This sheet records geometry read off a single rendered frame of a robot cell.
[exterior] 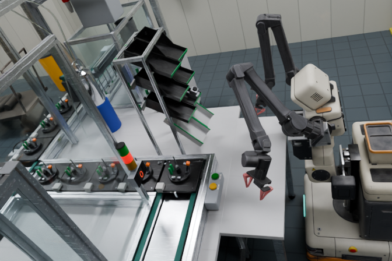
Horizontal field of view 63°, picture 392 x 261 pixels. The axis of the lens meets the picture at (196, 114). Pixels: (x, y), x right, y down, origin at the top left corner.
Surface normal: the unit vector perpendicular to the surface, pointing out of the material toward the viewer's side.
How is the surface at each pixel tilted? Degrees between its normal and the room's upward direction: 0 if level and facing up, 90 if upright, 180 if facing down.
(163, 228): 0
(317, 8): 90
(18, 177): 90
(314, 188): 0
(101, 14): 90
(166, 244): 0
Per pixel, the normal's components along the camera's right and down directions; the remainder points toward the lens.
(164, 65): 0.14, -0.67
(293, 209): -0.27, -0.76
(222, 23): -0.22, 0.65
